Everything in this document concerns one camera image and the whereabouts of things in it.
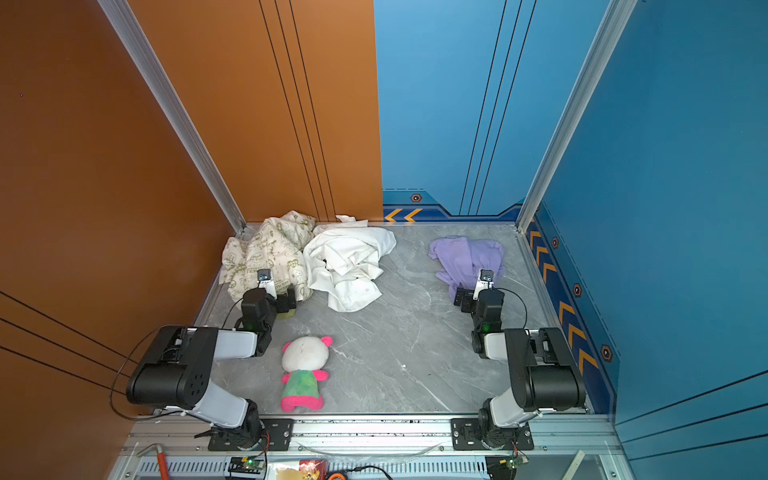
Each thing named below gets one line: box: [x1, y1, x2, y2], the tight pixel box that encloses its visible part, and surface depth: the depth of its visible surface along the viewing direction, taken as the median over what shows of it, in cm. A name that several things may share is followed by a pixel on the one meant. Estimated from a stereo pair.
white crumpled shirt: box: [304, 215, 397, 312], surface depth 104 cm
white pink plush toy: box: [280, 336, 334, 413], surface depth 80 cm
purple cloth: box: [428, 236, 505, 303], surface depth 105 cm
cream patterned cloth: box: [220, 210, 316, 305], surface depth 101 cm
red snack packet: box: [299, 459, 327, 480], surface depth 67 cm
